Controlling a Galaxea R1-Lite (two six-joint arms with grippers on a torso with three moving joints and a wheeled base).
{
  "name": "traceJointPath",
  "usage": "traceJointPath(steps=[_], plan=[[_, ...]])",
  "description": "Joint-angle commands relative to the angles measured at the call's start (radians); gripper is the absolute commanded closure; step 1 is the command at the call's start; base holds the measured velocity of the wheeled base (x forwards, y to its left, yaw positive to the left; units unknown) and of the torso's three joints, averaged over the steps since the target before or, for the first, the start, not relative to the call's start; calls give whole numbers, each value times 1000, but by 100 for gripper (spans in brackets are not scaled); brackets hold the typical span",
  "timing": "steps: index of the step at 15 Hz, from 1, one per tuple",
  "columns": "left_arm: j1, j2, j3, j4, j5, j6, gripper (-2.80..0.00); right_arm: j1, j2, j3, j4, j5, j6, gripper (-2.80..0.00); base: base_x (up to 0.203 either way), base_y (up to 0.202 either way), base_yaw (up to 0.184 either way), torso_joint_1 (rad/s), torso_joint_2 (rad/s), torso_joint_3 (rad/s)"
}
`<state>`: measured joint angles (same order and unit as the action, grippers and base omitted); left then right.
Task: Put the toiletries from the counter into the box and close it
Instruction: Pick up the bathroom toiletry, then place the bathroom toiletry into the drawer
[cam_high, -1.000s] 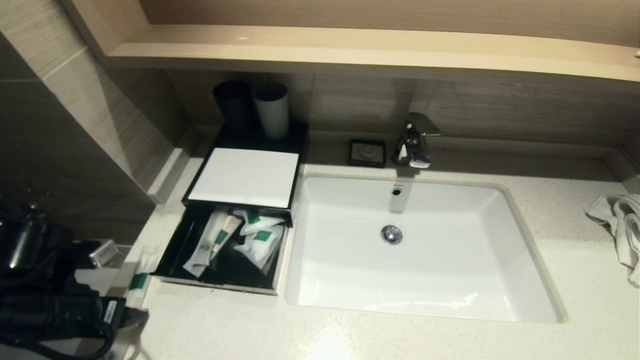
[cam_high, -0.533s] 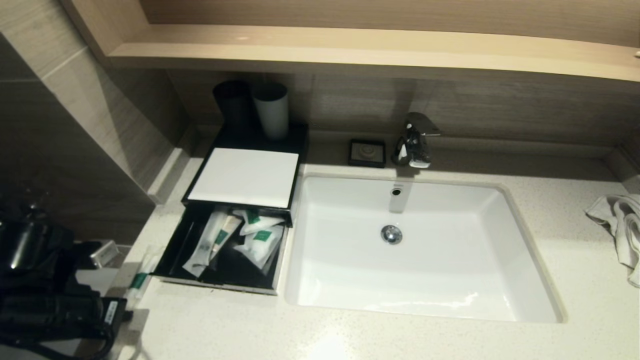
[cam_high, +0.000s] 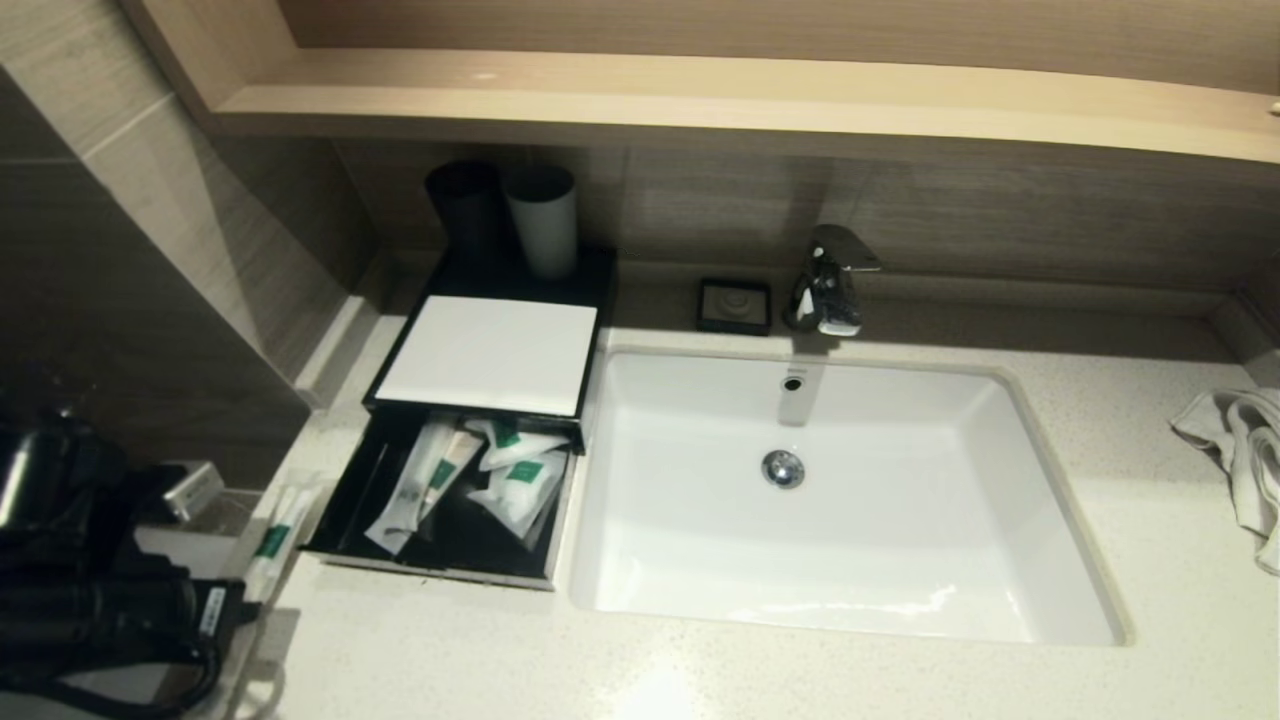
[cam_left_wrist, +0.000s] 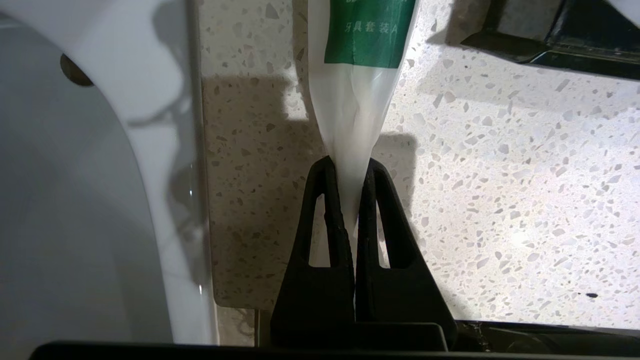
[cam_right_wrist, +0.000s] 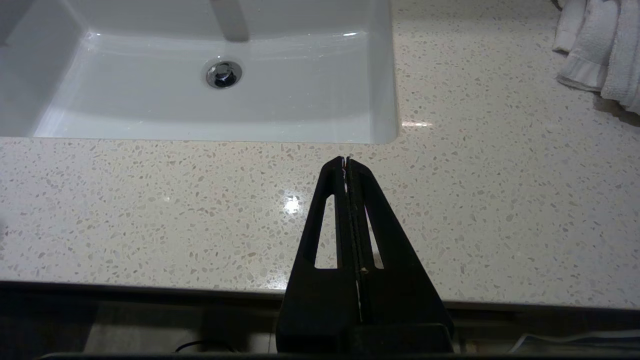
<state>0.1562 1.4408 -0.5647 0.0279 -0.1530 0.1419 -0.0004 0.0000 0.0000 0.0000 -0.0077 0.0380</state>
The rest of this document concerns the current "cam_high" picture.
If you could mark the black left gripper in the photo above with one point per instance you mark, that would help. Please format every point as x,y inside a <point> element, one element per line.
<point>215,615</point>

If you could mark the long clear toothbrush packet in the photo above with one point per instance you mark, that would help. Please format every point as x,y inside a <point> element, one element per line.
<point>275,540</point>

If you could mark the clear tube packet green label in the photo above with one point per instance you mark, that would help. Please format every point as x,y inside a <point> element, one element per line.
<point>408,500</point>

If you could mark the black glossy box drawer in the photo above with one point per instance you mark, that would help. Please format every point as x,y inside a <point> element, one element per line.
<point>470,550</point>

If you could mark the small sachet with green label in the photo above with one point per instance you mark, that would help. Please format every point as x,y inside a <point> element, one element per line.
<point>520,490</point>

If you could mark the black plastic cup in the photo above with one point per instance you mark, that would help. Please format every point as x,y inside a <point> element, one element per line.
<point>462,215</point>

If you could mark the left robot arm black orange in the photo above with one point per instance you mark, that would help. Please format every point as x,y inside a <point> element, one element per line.
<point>70,540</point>

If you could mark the black tray with white liner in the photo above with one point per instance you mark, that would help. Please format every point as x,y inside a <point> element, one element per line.
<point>490,350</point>

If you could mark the white paper packet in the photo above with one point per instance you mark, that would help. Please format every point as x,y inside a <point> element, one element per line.
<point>460,455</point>

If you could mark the grey plastic cup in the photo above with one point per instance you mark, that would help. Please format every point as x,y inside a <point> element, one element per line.
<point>545,235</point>

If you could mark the chrome sink drain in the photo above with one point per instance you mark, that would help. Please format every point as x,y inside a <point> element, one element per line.
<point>783,470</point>

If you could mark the black square soap dish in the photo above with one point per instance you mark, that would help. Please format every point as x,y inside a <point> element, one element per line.
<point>735,305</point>

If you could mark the white ceramic sink basin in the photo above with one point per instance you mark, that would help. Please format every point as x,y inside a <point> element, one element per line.
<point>900,520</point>

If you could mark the chrome sink faucet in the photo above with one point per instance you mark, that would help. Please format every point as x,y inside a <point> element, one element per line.
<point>830,290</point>

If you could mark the white crumpled towel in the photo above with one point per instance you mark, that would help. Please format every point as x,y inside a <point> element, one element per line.
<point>1250,450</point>

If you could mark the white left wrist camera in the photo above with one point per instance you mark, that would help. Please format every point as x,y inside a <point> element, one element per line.
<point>195,490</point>

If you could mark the light wooden wall shelf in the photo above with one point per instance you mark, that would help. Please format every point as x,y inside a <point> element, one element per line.
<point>700,100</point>

